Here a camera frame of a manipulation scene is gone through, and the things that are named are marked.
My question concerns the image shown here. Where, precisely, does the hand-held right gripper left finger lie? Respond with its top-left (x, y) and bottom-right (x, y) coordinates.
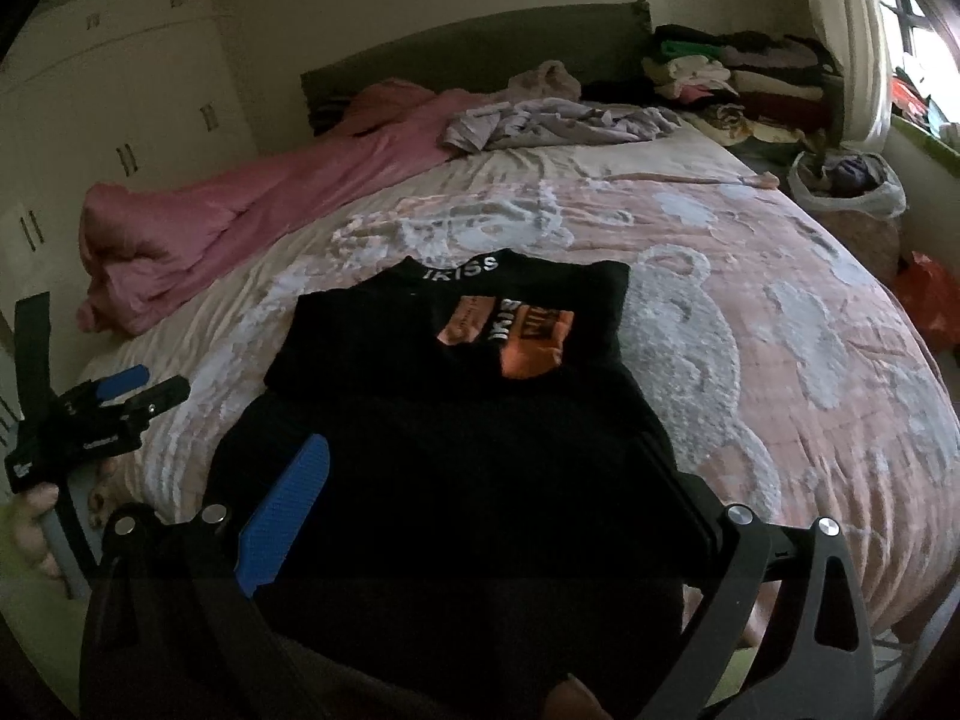
top-left (79, 431), bottom-right (335, 720)

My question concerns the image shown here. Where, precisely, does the cream wardrobe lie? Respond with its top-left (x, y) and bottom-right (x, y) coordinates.
top-left (0, 0), bottom-right (260, 421)

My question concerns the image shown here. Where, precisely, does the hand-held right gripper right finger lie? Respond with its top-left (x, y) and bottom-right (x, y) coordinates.
top-left (630, 439), bottom-right (882, 720)

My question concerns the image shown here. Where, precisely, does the orange plastic bag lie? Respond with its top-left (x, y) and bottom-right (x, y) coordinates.
top-left (892, 251), bottom-right (960, 350)

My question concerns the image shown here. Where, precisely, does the black long-sleeved shirt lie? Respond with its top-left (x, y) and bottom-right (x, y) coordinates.
top-left (202, 247), bottom-right (695, 638)

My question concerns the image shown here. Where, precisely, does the colourful clutter heap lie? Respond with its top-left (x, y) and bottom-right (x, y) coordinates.
top-left (891, 67), bottom-right (960, 147)

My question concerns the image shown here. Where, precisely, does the window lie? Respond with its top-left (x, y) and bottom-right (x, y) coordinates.
top-left (874, 0), bottom-right (960, 121)

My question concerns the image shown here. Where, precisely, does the cream curtain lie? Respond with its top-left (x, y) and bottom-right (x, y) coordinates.
top-left (795, 0), bottom-right (893, 143)

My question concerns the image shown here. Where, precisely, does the crumpled lilac cloth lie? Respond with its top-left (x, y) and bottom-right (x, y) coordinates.
top-left (441, 96), bottom-right (682, 152)

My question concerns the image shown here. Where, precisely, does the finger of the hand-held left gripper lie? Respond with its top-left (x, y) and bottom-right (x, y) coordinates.
top-left (75, 364), bottom-right (152, 403)
top-left (124, 376), bottom-right (191, 422)

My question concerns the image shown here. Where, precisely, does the olive green headboard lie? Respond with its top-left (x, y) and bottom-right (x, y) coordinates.
top-left (300, 0), bottom-right (653, 136)

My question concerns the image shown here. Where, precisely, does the crumpled beige cloth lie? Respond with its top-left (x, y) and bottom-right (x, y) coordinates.
top-left (508, 58), bottom-right (584, 102)

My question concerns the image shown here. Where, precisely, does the person's left hand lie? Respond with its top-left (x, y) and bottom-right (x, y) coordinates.
top-left (10, 457), bottom-right (119, 580)

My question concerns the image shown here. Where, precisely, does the pile of folded clothes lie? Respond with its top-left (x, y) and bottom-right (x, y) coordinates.
top-left (645, 22), bottom-right (845, 151)

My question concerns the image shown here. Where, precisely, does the white plastic bag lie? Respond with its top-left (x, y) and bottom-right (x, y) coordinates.
top-left (787, 150), bottom-right (908, 222)

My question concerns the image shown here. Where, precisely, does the bed with patterned cover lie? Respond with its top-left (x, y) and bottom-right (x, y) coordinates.
top-left (75, 139), bottom-right (960, 631)

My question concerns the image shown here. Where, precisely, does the pink duvet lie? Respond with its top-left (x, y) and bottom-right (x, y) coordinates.
top-left (75, 79), bottom-right (511, 335)

